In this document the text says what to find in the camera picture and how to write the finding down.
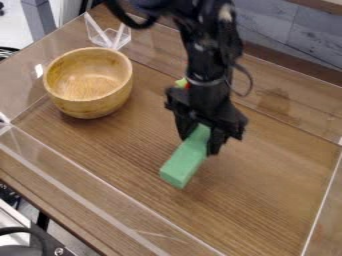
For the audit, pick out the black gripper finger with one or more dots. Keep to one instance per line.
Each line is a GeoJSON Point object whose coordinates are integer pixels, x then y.
{"type": "Point", "coordinates": [219, 135]}
{"type": "Point", "coordinates": [185, 123]}

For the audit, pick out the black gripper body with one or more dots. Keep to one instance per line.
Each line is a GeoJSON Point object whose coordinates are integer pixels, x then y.
{"type": "Point", "coordinates": [211, 103]}

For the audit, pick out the green rectangular stick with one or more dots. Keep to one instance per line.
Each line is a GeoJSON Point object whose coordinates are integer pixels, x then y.
{"type": "Point", "coordinates": [185, 159]}

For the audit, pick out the brown wooden bowl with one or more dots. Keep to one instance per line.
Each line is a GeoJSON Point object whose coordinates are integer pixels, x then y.
{"type": "Point", "coordinates": [88, 82]}

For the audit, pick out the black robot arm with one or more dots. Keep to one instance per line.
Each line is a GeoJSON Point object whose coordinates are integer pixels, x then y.
{"type": "Point", "coordinates": [207, 25]}

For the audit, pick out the red plush tomato toy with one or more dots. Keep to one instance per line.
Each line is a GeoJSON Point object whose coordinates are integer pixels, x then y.
{"type": "Point", "coordinates": [181, 83]}

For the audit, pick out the clear acrylic tray walls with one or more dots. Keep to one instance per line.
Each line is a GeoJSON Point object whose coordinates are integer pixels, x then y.
{"type": "Point", "coordinates": [89, 171]}

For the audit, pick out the black table leg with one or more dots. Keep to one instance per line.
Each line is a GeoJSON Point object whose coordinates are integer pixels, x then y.
{"type": "Point", "coordinates": [43, 221]}

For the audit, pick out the grey post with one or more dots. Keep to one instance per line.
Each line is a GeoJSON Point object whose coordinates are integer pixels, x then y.
{"type": "Point", "coordinates": [39, 16]}

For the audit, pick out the black metal bracket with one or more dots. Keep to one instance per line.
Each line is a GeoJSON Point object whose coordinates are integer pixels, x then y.
{"type": "Point", "coordinates": [45, 240]}

